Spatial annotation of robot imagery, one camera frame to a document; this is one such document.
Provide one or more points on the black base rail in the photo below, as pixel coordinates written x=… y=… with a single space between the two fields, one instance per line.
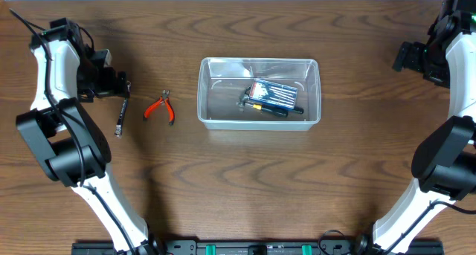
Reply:
x=191 y=247

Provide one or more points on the precision screwdriver set case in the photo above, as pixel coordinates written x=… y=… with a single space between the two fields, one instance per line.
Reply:
x=273 y=94

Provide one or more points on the small claw hammer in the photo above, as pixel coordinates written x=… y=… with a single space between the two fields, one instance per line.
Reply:
x=244 y=97

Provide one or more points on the orange handled pliers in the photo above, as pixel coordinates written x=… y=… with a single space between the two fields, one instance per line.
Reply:
x=163 y=99

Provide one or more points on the black yellow screwdriver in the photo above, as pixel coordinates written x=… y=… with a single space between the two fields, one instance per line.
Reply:
x=277 y=112

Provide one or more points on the clear plastic container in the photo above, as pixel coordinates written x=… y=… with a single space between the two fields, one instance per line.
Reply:
x=223 y=79

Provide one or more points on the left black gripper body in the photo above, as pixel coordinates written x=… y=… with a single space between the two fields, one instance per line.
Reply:
x=121 y=84

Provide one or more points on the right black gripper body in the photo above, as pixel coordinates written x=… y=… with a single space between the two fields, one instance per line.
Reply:
x=428 y=60

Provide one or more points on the silver black wrench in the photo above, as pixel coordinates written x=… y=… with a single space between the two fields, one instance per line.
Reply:
x=119 y=124

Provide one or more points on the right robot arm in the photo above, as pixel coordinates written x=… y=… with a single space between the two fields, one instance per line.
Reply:
x=443 y=172

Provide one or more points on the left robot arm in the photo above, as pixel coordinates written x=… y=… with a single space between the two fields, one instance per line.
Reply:
x=66 y=142

